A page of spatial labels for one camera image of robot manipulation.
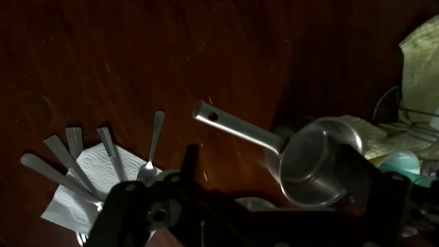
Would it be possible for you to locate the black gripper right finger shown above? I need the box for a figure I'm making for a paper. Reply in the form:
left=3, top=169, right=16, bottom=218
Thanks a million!
left=336, top=144, right=391, bottom=217

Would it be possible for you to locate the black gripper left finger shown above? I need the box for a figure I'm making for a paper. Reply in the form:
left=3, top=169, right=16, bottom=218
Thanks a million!
left=178, top=143, right=203, bottom=195

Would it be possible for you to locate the teal plastic cup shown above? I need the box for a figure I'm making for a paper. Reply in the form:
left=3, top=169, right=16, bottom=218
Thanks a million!
left=377, top=150, right=422, bottom=179

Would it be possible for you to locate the white paper napkin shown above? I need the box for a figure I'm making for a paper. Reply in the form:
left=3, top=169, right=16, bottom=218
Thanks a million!
left=40, top=142, right=164, bottom=238

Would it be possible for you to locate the silver fork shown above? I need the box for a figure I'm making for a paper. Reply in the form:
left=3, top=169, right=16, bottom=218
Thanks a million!
left=64, top=126, right=85, bottom=161

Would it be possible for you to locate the yellow-green cloth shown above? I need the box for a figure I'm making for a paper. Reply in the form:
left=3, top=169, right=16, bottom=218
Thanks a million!
left=340, top=13, right=439, bottom=162

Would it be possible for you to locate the silver pot with long handle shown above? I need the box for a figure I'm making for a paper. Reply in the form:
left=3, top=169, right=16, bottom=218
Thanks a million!
left=190, top=100, right=365, bottom=210

